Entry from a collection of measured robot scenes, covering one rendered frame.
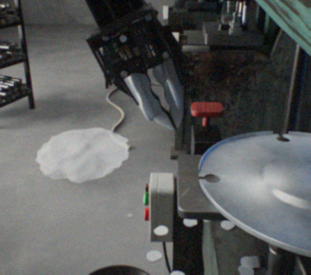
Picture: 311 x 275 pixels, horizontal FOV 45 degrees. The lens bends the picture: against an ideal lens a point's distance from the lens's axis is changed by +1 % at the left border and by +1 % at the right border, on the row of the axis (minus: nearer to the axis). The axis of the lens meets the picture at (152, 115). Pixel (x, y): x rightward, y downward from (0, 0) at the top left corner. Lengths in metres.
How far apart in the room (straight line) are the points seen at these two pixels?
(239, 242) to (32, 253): 1.12
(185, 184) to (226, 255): 0.15
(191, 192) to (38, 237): 1.26
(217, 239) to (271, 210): 0.18
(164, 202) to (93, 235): 0.90
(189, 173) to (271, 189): 0.11
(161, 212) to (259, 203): 0.35
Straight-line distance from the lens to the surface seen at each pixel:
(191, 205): 0.46
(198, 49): 1.99
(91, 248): 1.59
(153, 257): 0.58
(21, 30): 2.88
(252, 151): 0.59
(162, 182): 0.78
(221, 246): 0.61
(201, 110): 0.79
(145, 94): 0.44
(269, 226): 0.44
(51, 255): 1.59
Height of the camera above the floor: 1.05
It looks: 22 degrees down
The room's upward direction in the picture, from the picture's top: straight up
